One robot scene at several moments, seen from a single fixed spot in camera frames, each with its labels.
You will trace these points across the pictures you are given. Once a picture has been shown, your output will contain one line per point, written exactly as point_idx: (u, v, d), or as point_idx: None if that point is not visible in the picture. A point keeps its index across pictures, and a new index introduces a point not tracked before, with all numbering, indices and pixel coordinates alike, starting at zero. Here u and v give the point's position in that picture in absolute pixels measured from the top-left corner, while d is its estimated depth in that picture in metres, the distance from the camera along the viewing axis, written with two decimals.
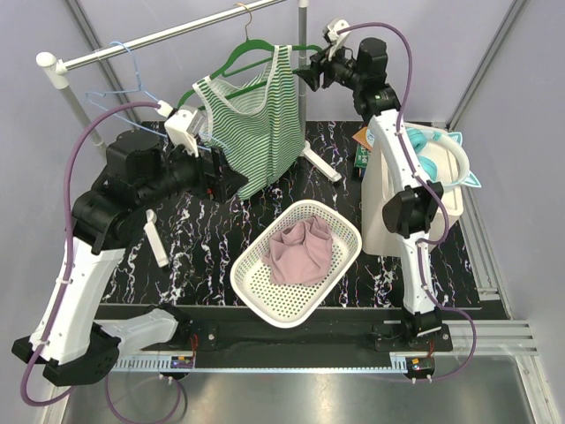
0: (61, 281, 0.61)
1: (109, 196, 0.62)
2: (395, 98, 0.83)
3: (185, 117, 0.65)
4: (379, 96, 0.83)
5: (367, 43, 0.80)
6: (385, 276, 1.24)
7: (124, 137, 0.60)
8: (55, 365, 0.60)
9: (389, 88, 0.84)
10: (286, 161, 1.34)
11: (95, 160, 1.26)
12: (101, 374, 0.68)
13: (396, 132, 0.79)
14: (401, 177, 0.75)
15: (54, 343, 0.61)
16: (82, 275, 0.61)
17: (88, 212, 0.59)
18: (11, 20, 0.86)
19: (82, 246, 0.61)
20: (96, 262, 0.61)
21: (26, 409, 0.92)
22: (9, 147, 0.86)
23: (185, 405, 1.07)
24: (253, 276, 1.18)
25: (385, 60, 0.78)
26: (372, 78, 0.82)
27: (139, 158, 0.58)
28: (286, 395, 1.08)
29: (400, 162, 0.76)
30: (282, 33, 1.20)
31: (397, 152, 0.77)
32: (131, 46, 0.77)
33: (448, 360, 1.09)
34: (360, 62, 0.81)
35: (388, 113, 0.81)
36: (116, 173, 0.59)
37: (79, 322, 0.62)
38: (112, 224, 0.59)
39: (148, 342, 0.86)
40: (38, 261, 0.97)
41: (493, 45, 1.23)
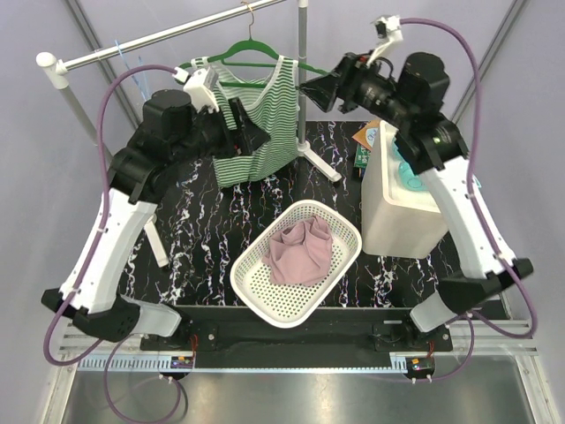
0: (96, 229, 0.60)
1: (146, 153, 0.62)
2: (461, 140, 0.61)
3: (200, 74, 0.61)
4: (437, 138, 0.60)
5: (419, 61, 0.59)
6: (385, 276, 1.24)
7: (160, 94, 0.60)
8: (86, 314, 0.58)
9: (448, 122, 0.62)
10: (275, 163, 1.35)
11: (96, 161, 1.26)
12: (120, 335, 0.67)
13: (468, 193, 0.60)
14: (478, 258, 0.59)
15: (85, 291, 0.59)
16: (118, 223, 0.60)
17: (124, 165, 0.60)
18: (11, 20, 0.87)
19: (119, 197, 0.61)
20: (133, 213, 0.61)
21: (26, 409, 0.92)
22: (9, 147, 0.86)
23: (186, 405, 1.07)
24: (253, 276, 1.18)
25: (446, 86, 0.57)
26: (426, 111, 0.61)
27: (176, 114, 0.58)
28: (286, 395, 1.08)
29: (477, 238, 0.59)
30: (281, 33, 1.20)
31: (470, 223, 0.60)
32: (131, 46, 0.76)
33: (448, 360, 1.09)
34: (409, 86, 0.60)
35: (458, 162, 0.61)
36: (151, 130, 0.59)
37: (109, 274, 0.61)
38: (148, 179, 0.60)
39: (154, 328, 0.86)
40: (37, 261, 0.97)
41: (493, 45, 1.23)
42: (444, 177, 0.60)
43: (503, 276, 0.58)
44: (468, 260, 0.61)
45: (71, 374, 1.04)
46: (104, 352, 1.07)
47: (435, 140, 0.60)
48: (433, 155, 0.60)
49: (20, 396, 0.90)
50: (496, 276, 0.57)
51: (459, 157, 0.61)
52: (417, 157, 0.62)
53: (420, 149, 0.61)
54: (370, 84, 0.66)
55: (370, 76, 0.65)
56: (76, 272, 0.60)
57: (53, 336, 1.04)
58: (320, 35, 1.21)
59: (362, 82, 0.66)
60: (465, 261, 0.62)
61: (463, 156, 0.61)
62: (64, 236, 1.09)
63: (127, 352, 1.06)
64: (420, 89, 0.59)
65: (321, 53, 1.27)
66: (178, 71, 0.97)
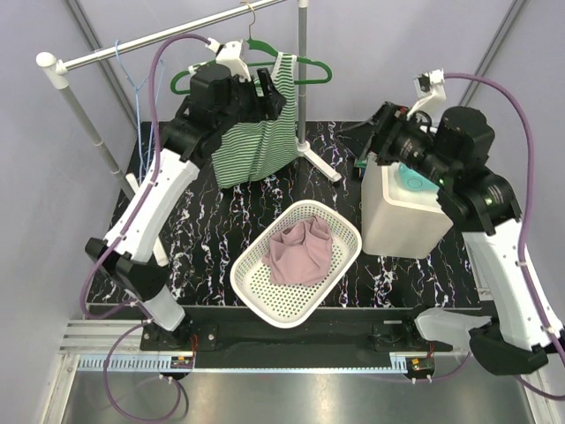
0: (147, 182, 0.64)
1: (194, 123, 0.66)
2: (513, 200, 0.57)
3: (234, 47, 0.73)
4: (490, 198, 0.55)
5: (459, 117, 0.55)
6: (385, 276, 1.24)
7: (203, 69, 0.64)
8: (129, 258, 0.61)
9: (497, 180, 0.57)
10: (276, 162, 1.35)
11: (96, 161, 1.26)
12: (151, 293, 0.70)
13: (519, 261, 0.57)
14: (525, 329, 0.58)
15: (130, 238, 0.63)
16: (167, 179, 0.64)
17: (177, 132, 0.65)
18: (11, 20, 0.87)
19: (169, 155, 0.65)
20: (183, 170, 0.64)
21: (25, 409, 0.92)
22: (9, 147, 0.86)
23: (186, 405, 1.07)
24: (253, 276, 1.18)
25: (489, 139, 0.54)
26: (471, 166, 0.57)
27: (219, 86, 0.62)
28: (286, 395, 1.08)
29: (526, 309, 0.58)
30: (282, 34, 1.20)
31: (520, 293, 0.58)
32: (130, 46, 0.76)
33: (448, 360, 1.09)
34: (448, 140, 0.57)
35: (508, 224, 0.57)
36: (198, 100, 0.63)
37: (153, 226, 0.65)
38: (198, 147, 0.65)
39: (163, 314, 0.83)
40: (38, 261, 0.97)
41: (493, 45, 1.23)
42: (494, 241, 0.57)
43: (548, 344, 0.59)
44: (511, 326, 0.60)
45: (71, 374, 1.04)
46: (104, 352, 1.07)
47: (487, 200, 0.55)
48: (484, 218, 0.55)
49: (19, 396, 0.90)
50: (543, 348, 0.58)
51: (510, 220, 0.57)
52: (465, 215, 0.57)
53: (469, 208, 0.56)
54: (407, 137, 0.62)
55: (406, 128, 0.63)
56: (123, 220, 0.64)
57: (52, 336, 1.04)
58: (320, 36, 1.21)
59: (397, 135, 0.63)
60: (507, 326, 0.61)
61: (514, 218, 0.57)
62: (64, 236, 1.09)
63: (127, 352, 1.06)
64: (463, 144, 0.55)
65: (321, 53, 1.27)
66: (172, 84, 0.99)
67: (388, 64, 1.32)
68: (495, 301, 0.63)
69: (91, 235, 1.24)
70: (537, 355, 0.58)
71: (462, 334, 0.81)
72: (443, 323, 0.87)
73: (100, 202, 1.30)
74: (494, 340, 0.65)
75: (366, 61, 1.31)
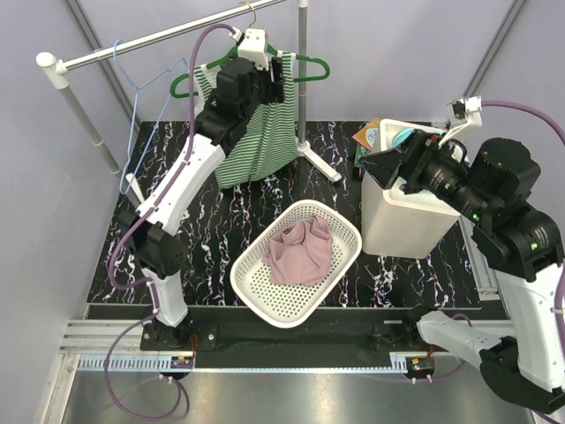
0: (181, 161, 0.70)
1: (220, 113, 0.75)
2: (559, 245, 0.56)
3: (258, 39, 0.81)
4: (534, 242, 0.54)
5: (495, 147, 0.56)
6: (385, 276, 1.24)
7: (227, 65, 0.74)
8: (161, 227, 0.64)
9: (543, 219, 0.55)
10: (275, 162, 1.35)
11: (96, 161, 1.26)
12: (174, 269, 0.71)
13: (554, 307, 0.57)
14: (549, 373, 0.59)
15: (162, 209, 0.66)
16: (199, 160, 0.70)
17: (207, 122, 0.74)
18: (11, 19, 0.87)
19: (200, 140, 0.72)
20: (213, 152, 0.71)
21: (26, 409, 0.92)
22: (9, 147, 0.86)
23: (186, 405, 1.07)
24: (253, 276, 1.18)
25: (534, 175, 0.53)
26: (513, 204, 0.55)
27: (243, 79, 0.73)
28: (286, 395, 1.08)
29: (553, 353, 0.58)
30: (282, 33, 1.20)
31: (549, 338, 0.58)
32: (131, 46, 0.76)
33: (448, 360, 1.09)
34: (489, 177, 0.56)
35: (550, 269, 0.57)
36: (225, 94, 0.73)
37: (183, 200, 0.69)
38: (226, 133, 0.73)
39: (173, 302, 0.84)
40: (38, 261, 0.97)
41: (493, 45, 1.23)
42: (532, 288, 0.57)
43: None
44: (533, 365, 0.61)
45: (71, 374, 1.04)
46: (104, 352, 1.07)
47: (531, 243, 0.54)
48: (525, 262, 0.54)
49: (19, 396, 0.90)
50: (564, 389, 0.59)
51: (553, 264, 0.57)
52: (506, 257, 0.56)
53: (509, 249, 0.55)
54: (440, 167, 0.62)
55: (439, 158, 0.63)
56: (155, 193, 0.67)
57: (52, 336, 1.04)
58: (321, 36, 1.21)
59: (430, 165, 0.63)
60: (529, 364, 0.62)
61: (555, 263, 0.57)
62: (64, 236, 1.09)
63: (127, 352, 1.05)
64: (502, 179, 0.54)
65: (321, 53, 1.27)
66: (171, 90, 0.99)
67: (388, 64, 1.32)
68: (520, 337, 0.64)
69: (91, 234, 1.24)
70: (557, 397, 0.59)
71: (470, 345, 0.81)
72: (449, 334, 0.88)
73: (100, 202, 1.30)
74: (508, 370, 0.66)
75: (366, 61, 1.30)
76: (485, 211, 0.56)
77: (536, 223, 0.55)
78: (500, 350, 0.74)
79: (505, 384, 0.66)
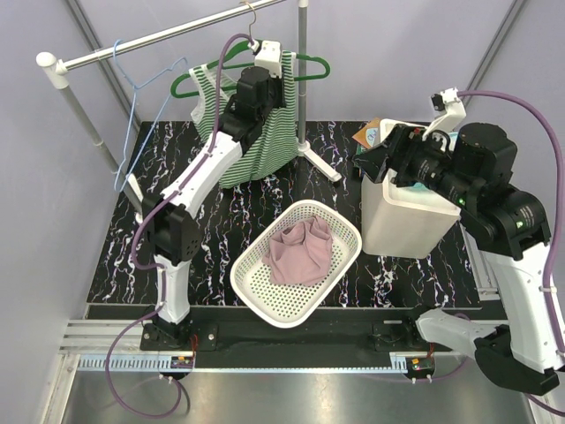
0: (204, 152, 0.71)
1: (237, 116, 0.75)
2: (545, 223, 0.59)
3: (273, 50, 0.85)
4: (521, 221, 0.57)
5: (475, 132, 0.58)
6: (385, 276, 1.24)
7: (246, 73, 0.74)
8: (183, 209, 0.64)
9: (525, 197, 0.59)
10: (277, 161, 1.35)
11: (96, 160, 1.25)
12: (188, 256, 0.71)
13: (543, 286, 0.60)
14: (541, 352, 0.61)
15: (185, 195, 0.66)
16: (221, 153, 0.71)
17: (227, 124, 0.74)
18: (11, 19, 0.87)
19: (222, 137, 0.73)
20: (234, 147, 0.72)
21: (25, 409, 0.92)
22: (9, 147, 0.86)
23: (186, 405, 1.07)
24: (253, 276, 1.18)
25: (510, 153, 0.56)
26: (494, 183, 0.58)
27: (260, 85, 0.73)
28: (286, 395, 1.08)
29: (543, 334, 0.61)
30: (282, 34, 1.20)
31: (540, 319, 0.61)
32: (131, 45, 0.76)
33: (448, 360, 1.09)
34: (469, 160, 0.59)
35: (538, 248, 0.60)
36: (243, 99, 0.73)
37: (204, 188, 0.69)
38: (244, 134, 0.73)
39: (179, 294, 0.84)
40: (39, 261, 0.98)
41: (493, 45, 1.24)
42: (521, 266, 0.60)
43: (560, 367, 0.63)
44: (524, 348, 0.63)
45: (71, 374, 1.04)
46: (104, 352, 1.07)
47: (518, 223, 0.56)
48: (512, 241, 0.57)
49: (19, 396, 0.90)
50: (554, 370, 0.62)
51: (540, 243, 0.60)
52: (493, 237, 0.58)
53: (495, 229, 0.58)
54: (425, 158, 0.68)
55: (425, 149, 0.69)
56: (179, 179, 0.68)
57: (52, 337, 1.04)
58: (321, 36, 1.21)
59: (418, 157, 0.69)
60: (520, 346, 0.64)
61: (542, 242, 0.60)
62: (64, 237, 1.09)
63: (127, 352, 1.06)
64: (482, 160, 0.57)
65: (322, 53, 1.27)
66: (173, 88, 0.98)
67: (388, 64, 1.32)
68: (510, 321, 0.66)
69: (91, 234, 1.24)
70: (548, 378, 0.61)
71: (465, 337, 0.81)
72: (447, 327, 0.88)
73: (100, 202, 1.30)
74: (501, 355, 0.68)
75: (366, 61, 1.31)
76: (469, 193, 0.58)
77: (520, 202, 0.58)
78: (494, 336, 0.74)
79: (500, 368, 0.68)
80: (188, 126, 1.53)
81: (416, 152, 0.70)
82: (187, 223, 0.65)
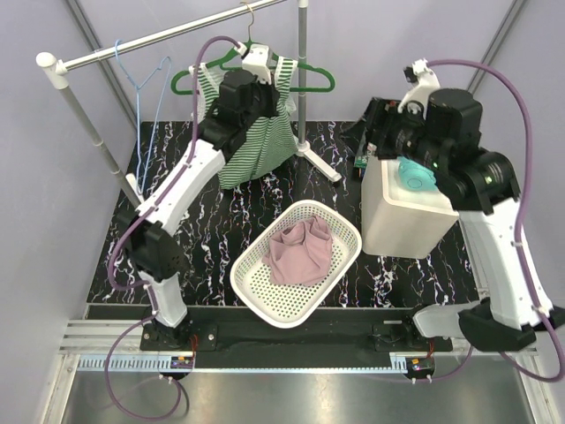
0: (183, 163, 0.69)
1: (221, 122, 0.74)
2: (512, 179, 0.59)
3: (260, 55, 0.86)
4: (489, 177, 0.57)
5: (443, 95, 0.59)
6: (385, 276, 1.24)
7: (229, 76, 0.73)
8: (158, 228, 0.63)
9: (493, 156, 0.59)
10: (274, 160, 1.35)
11: (96, 160, 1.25)
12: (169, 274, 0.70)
13: (515, 241, 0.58)
14: (516, 309, 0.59)
15: (161, 211, 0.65)
16: (200, 163, 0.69)
17: (207, 129, 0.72)
18: (11, 19, 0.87)
19: (202, 146, 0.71)
20: (214, 157, 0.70)
21: (25, 409, 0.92)
22: (8, 147, 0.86)
23: (186, 405, 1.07)
24: (253, 276, 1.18)
25: (476, 113, 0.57)
26: (463, 143, 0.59)
27: (244, 89, 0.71)
28: (286, 395, 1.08)
29: (518, 291, 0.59)
30: (282, 34, 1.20)
31: (514, 275, 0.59)
32: (131, 46, 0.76)
33: (448, 360, 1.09)
34: (439, 123, 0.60)
35: (508, 203, 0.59)
36: (224, 103, 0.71)
37: (183, 202, 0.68)
38: (227, 141, 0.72)
39: (172, 304, 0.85)
40: (39, 261, 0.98)
41: (493, 46, 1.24)
42: (491, 222, 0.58)
43: (538, 324, 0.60)
44: (503, 306, 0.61)
45: (71, 374, 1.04)
46: (104, 352, 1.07)
47: (486, 178, 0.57)
48: (482, 196, 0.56)
49: (19, 396, 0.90)
50: (532, 328, 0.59)
51: (509, 199, 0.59)
52: (463, 194, 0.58)
53: (466, 186, 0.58)
54: (402, 129, 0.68)
55: (401, 119, 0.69)
56: (155, 193, 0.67)
57: (52, 337, 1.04)
58: (321, 36, 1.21)
59: (395, 128, 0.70)
60: (499, 306, 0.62)
61: (513, 198, 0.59)
62: (64, 236, 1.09)
63: (127, 352, 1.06)
64: (450, 121, 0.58)
65: (321, 53, 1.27)
66: (174, 86, 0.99)
67: (388, 64, 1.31)
68: (489, 282, 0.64)
69: (91, 234, 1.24)
70: (525, 334, 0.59)
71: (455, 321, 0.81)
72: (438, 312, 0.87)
73: (100, 202, 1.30)
74: (482, 317, 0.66)
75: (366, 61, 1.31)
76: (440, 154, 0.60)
77: (489, 160, 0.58)
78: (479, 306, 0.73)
79: (482, 332, 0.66)
80: (188, 126, 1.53)
81: (394, 124, 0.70)
82: (164, 242, 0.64)
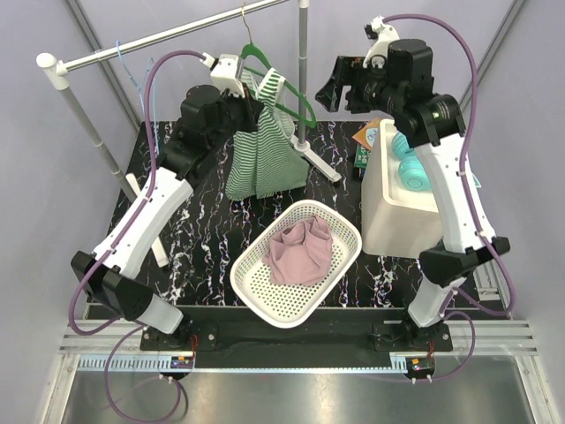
0: (143, 197, 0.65)
1: (187, 145, 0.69)
2: (459, 117, 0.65)
3: (229, 65, 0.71)
4: (437, 112, 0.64)
5: (400, 42, 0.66)
6: (385, 276, 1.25)
7: (192, 94, 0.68)
8: (117, 272, 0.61)
9: (442, 98, 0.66)
10: (280, 180, 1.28)
11: (96, 160, 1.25)
12: (133, 315, 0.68)
13: (460, 171, 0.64)
14: (461, 234, 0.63)
15: (120, 253, 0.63)
16: (161, 195, 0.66)
17: (172, 154, 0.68)
18: (11, 19, 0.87)
19: (164, 174, 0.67)
20: (177, 188, 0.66)
21: (25, 409, 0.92)
22: (8, 146, 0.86)
23: (186, 405, 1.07)
24: (253, 276, 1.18)
25: (428, 57, 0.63)
26: (418, 85, 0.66)
27: (209, 109, 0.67)
28: (286, 394, 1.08)
29: (462, 215, 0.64)
30: (281, 34, 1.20)
31: (457, 200, 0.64)
32: (127, 48, 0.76)
33: (448, 360, 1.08)
34: (397, 66, 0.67)
35: (454, 138, 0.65)
36: (189, 124, 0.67)
37: (145, 239, 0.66)
38: (192, 167, 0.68)
39: (161, 321, 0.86)
40: (39, 261, 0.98)
41: (493, 45, 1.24)
42: (438, 152, 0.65)
43: (482, 252, 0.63)
44: (450, 234, 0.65)
45: (71, 374, 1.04)
46: (104, 352, 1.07)
47: (434, 113, 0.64)
48: (429, 127, 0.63)
49: (19, 396, 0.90)
50: (475, 251, 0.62)
51: (455, 135, 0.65)
52: (415, 129, 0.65)
53: (418, 122, 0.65)
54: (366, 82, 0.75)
55: (365, 75, 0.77)
56: (114, 234, 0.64)
57: (52, 337, 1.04)
58: (322, 36, 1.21)
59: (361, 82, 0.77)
60: (447, 235, 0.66)
61: (458, 133, 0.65)
62: (64, 236, 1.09)
63: (127, 352, 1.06)
64: (404, 64, 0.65)
65: (322, 53, 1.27)
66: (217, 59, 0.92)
67: None
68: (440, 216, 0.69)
69: (91, 234, 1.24)
70: (469, 256, 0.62)
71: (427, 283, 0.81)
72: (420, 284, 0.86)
73: (100, 202, 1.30)
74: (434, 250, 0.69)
75: None
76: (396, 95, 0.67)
77: (439, 101, 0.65)
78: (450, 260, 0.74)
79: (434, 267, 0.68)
80: None
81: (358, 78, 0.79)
82: (123, 289, 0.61)
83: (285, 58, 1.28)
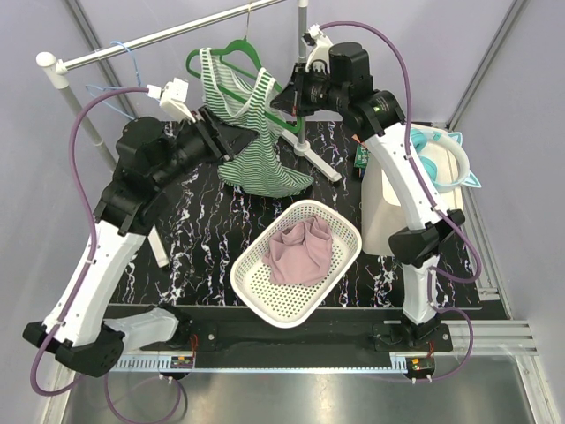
0: (85, 260, 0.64)
1: (131, 186, 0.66)
2: (398, 109, 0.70)
3: (169, 88, 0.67)
4: (377, 107, 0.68)
5: (338, 47, 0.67)
6: (385, 276, 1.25)
7: (129, 129, 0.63)
8: (70, 346, 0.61)
9: (381, 93, 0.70)
10: (267, 186, 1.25)
11: (94, 159, 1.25)
12: (105, 369, 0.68)
13: (406, 155, 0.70)
14: (419, 212, 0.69)
15: (70, 324, 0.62)
16: (106, 254, 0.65)
17: (116, 198, 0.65)
18: (11, 19, 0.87)
19: (107, 229, 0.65)
20: (122, 244, 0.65)
21: (26, 408, 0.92)
22: (8, 146, 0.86)
23: (185, 405, 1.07)
24: (253, 276, 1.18)
25: (365, 60, 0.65)
26: (359, 85, 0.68)
27: (147, 147, 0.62)
28: (286, 394, 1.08)
29: (418, 194, 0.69)
30: (281, 34, 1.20)
31: (411, 183, 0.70)
32: (131, 46, 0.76)
33: (447, 359, 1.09)
34: (336, 70, 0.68)
35: (395, 127, 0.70)
36: (130, 166, 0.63)
37: (96, 302, 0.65)
38: (138, 212, 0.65)
39: (150, 341, 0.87)
40: (39, 261, 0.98)
41: (493, 46, 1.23)
42: (386, 142, 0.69)
43: (440, 224, 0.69)
44: (411, 215, 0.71)
45: (71, 374, 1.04)
46: None
47: (375, 107, 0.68)
48: (372, 120, 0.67)
49: (19, 395, 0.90)
50: (433, 225, 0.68)
51: (396, 124, 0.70)
52: (360, 125, 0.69)
53: (363, 118, 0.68)
54: (312, 85, 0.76)
55: (310, 79, 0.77)
56: (62, 305, 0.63)
57: None
58: None
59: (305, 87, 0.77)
60: (409, 215, 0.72)
61: (398, 122, 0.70)
62: (64, 235, 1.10)
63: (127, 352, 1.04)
64: (343, 67, 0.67)
65: None
66: (189, 63, 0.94)
67: (389, 63, 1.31)
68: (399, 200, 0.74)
69: None
70: (430, 230, 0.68)
71: (406, 270, 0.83)
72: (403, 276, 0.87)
73: None
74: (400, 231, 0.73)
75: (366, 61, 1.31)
76: (342, 94, 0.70)
77: (379, 95, 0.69)
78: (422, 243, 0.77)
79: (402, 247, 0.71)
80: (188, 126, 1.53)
81: (303, 83, 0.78)
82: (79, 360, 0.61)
83: (285, 57, 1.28)
